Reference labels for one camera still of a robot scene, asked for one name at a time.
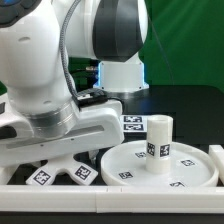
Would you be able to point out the white U-shaped frame fence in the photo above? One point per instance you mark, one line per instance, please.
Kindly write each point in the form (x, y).
(108, 199)

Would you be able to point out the white marker sheet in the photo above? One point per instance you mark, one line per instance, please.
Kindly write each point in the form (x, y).
(134, 123)

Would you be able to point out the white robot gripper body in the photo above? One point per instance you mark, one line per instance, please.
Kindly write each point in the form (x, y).
(98, 127)

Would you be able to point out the white round table top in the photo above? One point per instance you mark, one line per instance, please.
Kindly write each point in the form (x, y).
(137, 164)

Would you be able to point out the white cross-shaped table base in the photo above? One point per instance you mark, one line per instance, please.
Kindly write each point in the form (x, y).
(79, 172)

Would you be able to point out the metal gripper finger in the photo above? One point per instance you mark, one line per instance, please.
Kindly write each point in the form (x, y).
(93, 155)

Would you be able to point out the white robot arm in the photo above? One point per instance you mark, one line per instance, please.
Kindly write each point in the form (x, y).
(42, 116)

